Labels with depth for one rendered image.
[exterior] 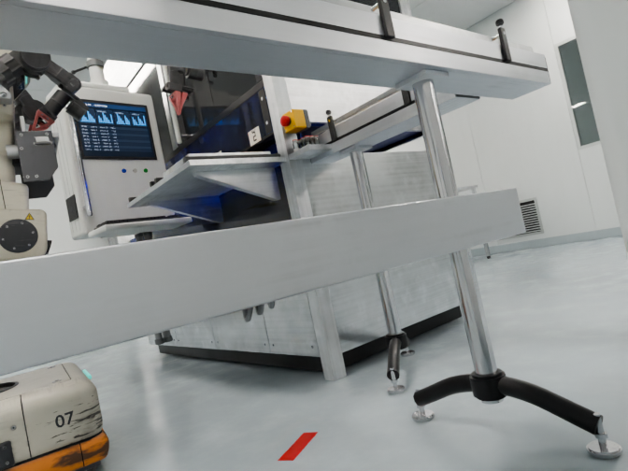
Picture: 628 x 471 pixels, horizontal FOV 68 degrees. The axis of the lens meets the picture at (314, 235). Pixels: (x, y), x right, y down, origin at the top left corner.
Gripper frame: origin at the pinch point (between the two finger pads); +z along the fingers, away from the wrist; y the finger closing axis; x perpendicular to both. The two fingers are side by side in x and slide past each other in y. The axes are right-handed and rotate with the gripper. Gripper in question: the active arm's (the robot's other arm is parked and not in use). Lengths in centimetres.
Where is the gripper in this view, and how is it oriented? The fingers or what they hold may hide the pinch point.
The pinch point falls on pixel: (178, 112)
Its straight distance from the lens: 178.9
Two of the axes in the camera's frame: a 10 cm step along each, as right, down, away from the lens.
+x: -6.1, 1.6, 7.7
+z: 0.9, 9.9, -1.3
